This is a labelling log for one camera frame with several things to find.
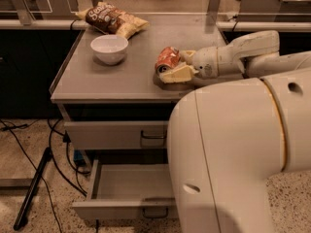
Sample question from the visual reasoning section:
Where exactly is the red coke can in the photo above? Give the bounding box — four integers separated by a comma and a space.
155, 47, 180, 74

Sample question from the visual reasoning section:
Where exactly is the black bar on floor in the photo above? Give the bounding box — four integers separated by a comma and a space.
14, 148, 52, 231

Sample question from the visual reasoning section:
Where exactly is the white bowl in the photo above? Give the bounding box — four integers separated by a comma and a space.
90, 35, 128, 65

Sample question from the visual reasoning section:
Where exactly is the blue power strip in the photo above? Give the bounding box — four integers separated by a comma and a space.
73, 150, 86, 165

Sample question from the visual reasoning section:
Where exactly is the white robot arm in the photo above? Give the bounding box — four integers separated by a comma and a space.
156, 30, 311, 233

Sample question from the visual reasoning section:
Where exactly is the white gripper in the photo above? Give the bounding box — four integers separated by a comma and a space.
158, 47, 220, 83

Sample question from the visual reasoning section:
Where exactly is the closed top drawer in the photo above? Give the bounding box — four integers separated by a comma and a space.
64, 121, 168, 150

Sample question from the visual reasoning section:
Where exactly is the black floor cable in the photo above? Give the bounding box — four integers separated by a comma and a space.
0, 118, 64, 233

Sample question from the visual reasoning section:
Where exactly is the brown chip bag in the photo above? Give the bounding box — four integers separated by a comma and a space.
76, 2, 149, 39

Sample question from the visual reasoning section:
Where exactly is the white horizontal rail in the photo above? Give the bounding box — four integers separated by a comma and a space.
0, 19, 311, 32

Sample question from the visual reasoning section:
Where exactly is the grey drawer cabinet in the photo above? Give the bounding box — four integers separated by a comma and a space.
51, 14, 225, 166

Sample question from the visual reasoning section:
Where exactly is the open middle drawer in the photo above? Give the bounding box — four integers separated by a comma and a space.
73, 159, 178, 220

